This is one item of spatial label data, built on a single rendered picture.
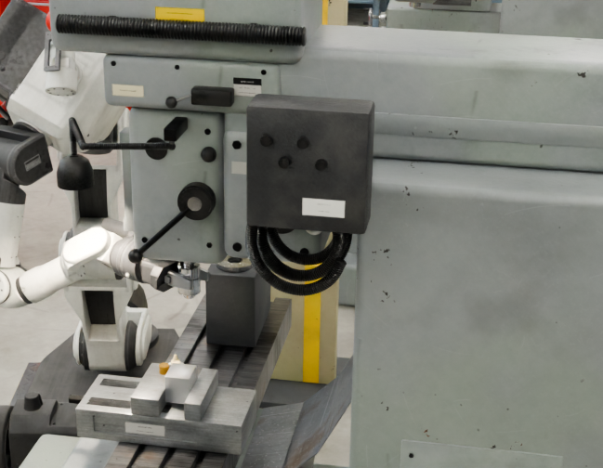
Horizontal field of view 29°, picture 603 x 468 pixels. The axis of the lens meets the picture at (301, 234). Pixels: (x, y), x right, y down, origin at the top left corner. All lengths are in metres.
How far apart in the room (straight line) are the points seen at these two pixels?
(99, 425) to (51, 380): 1.00
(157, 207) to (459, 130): 0.60
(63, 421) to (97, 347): 0.23
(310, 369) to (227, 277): 1.74
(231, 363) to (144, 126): 0.74
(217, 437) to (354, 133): 0.81
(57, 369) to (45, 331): 1.49
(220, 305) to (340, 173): 0.96
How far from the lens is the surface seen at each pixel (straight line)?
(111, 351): 3.29
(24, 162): 2.60
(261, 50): 2.09
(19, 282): 2.62
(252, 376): 2.69
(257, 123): 1.87
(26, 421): 3.21
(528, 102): 2.09
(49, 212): 6.26
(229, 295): 2.76
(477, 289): 2.09
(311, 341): 4.38
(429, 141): 2.12
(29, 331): 5.01
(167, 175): 2.24
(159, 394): 2.41
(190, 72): 2.14
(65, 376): 3.46
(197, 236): 2.27
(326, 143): 1.86
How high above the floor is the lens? 2.24
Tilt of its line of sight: 22 degrees down
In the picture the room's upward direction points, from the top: 1 degrees clockwise
